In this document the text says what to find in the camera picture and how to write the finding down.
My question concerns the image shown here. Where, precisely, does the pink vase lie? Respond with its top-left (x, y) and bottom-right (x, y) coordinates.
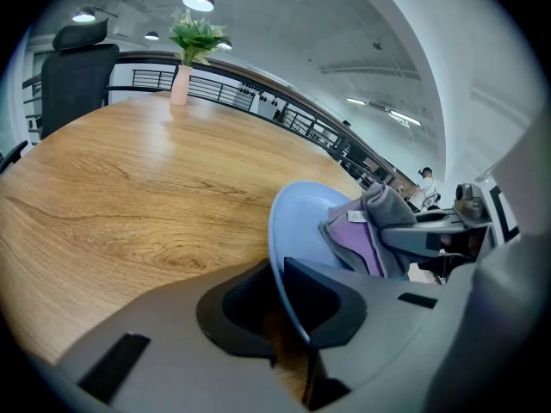
top-left (169, 64), bottom-right (194, 107)

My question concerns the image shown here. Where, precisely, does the light blue plate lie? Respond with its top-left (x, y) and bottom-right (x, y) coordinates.
top-left (267, 181), bottom-right (411, 346)

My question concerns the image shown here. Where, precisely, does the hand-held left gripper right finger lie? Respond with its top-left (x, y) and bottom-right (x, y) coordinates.
top-left (282, 256), bottom-right (449, 410)

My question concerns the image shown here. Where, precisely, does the black metal railing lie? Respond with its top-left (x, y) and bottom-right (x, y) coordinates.
top-left (21, 51), bottom-right (408, 189)

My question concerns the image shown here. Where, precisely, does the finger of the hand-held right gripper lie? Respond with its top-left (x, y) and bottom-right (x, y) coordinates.
top-left (379, 225), bottom-right (445, 258)
top-left (413, 210), bottom-right (467, 230)

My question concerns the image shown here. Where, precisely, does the black chair armrest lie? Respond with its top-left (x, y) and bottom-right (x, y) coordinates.
top-left (0, 140), bottom-right (29, 174)

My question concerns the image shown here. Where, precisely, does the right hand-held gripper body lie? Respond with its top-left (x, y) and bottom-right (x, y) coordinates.
top-left (438, 103), bottom-right (551, 268)

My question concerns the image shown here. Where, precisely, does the grey fisheye camera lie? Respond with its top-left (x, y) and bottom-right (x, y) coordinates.
top-left (455, 182), bottom-right (486, 215)

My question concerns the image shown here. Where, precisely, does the grey and purple cloth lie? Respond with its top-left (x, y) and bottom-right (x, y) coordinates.
top-left (319, 182), bottom-right (418, 279)

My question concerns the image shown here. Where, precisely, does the green artificial plant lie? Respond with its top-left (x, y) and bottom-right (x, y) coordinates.
top-left (167, 7), bottom-right (232, 68)

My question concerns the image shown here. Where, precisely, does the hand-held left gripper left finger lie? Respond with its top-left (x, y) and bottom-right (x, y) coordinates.
top-left (54, 258), bottom-right (309, 413)

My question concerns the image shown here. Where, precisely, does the black mesh office chair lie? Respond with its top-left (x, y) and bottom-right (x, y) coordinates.
top-left (40, 17), bottom-right (121, 139)

